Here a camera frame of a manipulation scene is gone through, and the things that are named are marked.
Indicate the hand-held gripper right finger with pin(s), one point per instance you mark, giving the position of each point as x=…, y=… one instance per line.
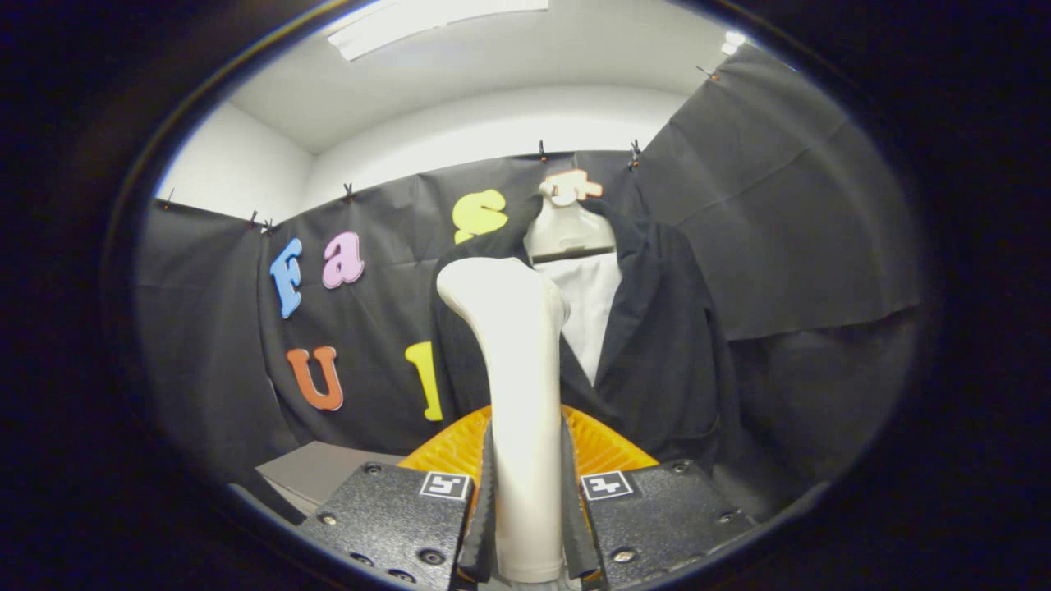
x=657, y=517

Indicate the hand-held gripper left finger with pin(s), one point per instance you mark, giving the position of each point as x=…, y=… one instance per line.
x=386, y=517

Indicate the black suit jacket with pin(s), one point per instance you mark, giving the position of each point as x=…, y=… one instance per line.
x=665, y=345

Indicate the grey cabinet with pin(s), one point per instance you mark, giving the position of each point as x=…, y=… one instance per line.
x=328, y=472

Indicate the white mannequin torso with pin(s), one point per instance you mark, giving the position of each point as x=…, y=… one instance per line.
x=591, y=304

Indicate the black backdrop cloth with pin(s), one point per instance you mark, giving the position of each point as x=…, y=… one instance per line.
x=780, y=205

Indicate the ceiling light panel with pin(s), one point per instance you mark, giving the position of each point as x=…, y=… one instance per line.
x=427, y=20

